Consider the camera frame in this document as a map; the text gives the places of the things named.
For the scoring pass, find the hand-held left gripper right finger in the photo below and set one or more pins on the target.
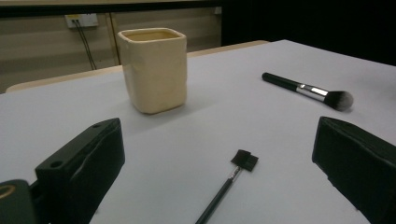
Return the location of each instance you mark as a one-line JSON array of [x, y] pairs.
[[358, 161]]

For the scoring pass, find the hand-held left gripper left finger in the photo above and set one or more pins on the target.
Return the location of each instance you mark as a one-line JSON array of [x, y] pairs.
[[77, 174]]

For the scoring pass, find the large black makeup brush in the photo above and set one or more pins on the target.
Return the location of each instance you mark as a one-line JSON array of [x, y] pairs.
[[311, 90]]

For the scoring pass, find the small black brush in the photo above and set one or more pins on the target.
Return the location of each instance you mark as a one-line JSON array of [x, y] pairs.
[[245, 160]]

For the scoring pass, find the cream square cup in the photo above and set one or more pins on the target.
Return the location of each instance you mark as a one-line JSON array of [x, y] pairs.
[[152, 71]]

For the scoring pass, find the white table sheet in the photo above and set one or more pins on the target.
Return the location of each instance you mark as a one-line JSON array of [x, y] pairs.
[[218, 130]]

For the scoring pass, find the white wall socket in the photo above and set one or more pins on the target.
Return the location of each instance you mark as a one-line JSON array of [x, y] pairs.
[[85, 20]]

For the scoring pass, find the black horizontal frame bar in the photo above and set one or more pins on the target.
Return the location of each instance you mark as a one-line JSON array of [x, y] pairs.
[[93, 10]]

